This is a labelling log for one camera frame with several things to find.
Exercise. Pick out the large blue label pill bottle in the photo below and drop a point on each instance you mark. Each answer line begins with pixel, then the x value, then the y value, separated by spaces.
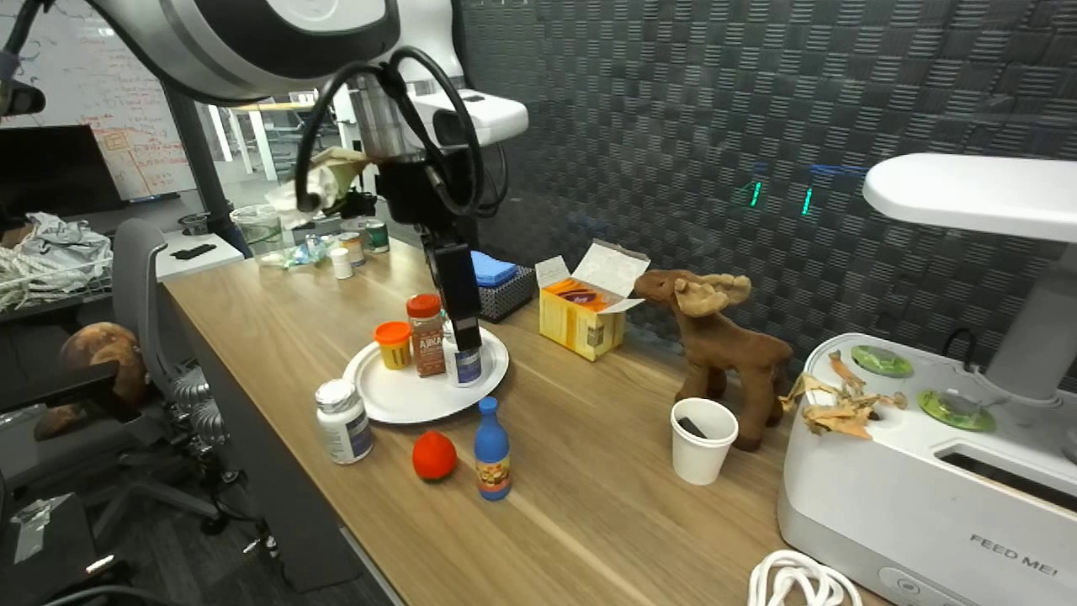
pixel 343 432

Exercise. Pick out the open yellow cardboard box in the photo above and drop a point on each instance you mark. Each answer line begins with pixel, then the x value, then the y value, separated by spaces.
pixel 577 322

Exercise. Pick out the blue folded cloth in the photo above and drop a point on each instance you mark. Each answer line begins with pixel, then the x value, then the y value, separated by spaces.
pixel 497 270

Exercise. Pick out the blue toy bottle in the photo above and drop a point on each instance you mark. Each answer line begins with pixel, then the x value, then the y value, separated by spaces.
pixel 494 443

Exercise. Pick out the small pale jar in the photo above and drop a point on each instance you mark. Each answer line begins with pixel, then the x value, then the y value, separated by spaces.
pixel 355 242

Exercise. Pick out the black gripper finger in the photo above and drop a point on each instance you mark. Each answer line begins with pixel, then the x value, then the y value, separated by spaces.
pixel 474 297
pixel 450 289

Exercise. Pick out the orange lid dough tub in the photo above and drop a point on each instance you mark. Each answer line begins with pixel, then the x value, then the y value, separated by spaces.
pixel 395 340

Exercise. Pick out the small green label jar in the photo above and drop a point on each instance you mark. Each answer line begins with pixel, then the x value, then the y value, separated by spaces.
pixel 376 237

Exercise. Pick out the round brown plush toy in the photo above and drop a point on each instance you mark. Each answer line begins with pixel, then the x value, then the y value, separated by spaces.
pixel 103 350

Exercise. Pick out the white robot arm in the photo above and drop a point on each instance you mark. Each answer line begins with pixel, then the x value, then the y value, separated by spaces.
pixel 224 44

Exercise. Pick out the red toy ball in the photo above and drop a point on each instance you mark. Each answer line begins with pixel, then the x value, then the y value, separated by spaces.
pixel 434 460

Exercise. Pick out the dried plant pieces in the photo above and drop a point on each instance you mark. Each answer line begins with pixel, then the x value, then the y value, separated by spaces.
pixel 837 405

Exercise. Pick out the crumpled cloth pile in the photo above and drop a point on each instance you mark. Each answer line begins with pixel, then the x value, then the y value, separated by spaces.
pixel 52 256

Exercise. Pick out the black stand pole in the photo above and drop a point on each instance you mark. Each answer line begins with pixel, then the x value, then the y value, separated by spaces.
pixel 205 169

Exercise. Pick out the tiny white bottle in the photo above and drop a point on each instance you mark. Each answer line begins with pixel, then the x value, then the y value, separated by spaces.
pixel 341 262

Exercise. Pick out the white foam cup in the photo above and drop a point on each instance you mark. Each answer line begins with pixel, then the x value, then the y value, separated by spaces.
pixel 704 443

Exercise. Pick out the grey office chair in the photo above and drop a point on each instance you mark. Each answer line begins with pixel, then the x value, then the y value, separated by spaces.
pixel 136 289

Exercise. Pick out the brown moose plush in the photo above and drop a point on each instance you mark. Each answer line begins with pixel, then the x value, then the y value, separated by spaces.
pixel 728 349

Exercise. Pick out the white countertop appliance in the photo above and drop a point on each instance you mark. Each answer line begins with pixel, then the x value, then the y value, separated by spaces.
pixel 895 492

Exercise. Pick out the white paper plate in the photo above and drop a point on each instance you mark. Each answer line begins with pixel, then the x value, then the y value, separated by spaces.
pixel 414 399

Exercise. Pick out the grey woven box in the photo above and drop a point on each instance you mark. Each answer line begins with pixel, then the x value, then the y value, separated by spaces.
pixel 511 299

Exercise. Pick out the green pod disc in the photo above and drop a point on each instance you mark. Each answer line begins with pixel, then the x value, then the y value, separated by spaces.
pixel 884 361
pixel 958 413

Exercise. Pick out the black remote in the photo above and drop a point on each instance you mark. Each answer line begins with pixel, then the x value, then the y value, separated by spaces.
pixel 194 251

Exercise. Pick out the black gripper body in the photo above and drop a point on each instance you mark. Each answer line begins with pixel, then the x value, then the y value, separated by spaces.
pixel 433 197

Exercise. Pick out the clear plastic container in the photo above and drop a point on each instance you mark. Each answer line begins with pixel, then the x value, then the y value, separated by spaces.
pixel 259 228

